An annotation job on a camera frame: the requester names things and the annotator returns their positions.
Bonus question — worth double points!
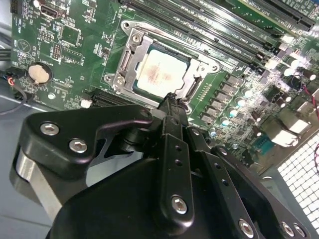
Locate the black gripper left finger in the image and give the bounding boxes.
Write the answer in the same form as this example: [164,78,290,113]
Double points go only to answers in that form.
[9,92,196,232]

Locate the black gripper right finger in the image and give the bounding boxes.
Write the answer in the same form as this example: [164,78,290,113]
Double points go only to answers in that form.
[178,98,314,239]

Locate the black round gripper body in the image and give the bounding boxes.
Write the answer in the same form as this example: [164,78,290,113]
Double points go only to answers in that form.
[48,125,239,239]

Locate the silver square CPU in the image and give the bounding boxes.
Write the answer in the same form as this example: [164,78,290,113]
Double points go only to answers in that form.
[134,42,197,100]

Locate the metal socket cover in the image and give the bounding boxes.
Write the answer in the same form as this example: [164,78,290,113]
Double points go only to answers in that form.
[113,27,209,104]

